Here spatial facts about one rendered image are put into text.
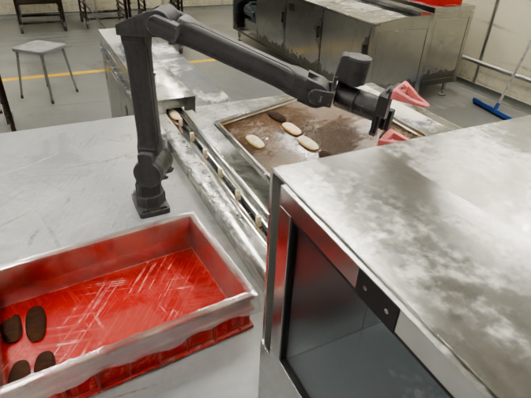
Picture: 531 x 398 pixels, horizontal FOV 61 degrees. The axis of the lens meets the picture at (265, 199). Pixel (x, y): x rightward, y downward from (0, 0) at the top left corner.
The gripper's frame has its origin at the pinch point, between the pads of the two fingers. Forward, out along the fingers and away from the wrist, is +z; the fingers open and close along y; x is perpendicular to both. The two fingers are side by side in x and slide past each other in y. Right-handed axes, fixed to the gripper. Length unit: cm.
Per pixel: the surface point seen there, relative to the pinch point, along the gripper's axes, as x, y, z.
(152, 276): 46, 36, -36
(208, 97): -51, 51, -105
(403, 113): -51, 24, -17
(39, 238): 54, 39, -70
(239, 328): 47, 31, -10
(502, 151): 32.9, -17.7, 18.2
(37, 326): 71, 34, -42
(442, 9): -345, 65, -88
